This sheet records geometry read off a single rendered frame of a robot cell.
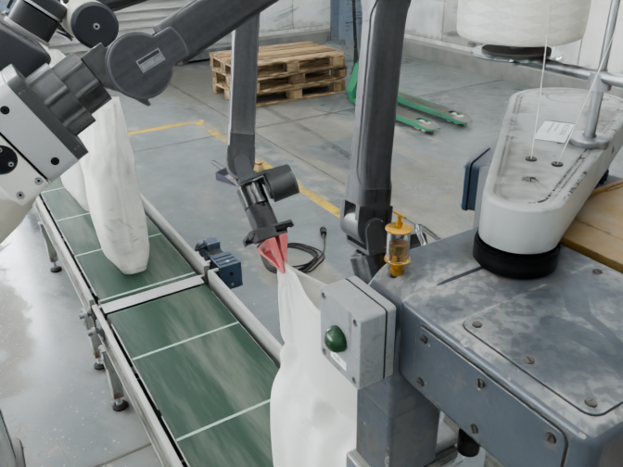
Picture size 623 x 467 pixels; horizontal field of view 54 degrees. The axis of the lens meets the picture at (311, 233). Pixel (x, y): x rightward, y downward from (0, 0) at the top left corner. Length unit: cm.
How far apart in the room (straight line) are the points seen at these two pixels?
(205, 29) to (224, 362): 143
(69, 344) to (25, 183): 221
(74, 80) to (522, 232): 54
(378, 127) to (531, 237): 34
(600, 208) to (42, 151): 70
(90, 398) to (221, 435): 93
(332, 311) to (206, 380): 140
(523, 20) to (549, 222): 28
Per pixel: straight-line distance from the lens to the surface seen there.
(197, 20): 82
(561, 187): 71
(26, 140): 79
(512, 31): 82
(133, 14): 827
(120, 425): 250
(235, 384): 199
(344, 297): 63
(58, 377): 281
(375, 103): 91
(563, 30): 84
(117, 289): 256
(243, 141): 130
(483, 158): 110
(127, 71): 78
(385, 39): 91
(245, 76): 133
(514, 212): 64
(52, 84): 79
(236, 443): 181
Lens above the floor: 168
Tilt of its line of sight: 27 degrees down
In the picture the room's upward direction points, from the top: 1 degrees counter-clockwise
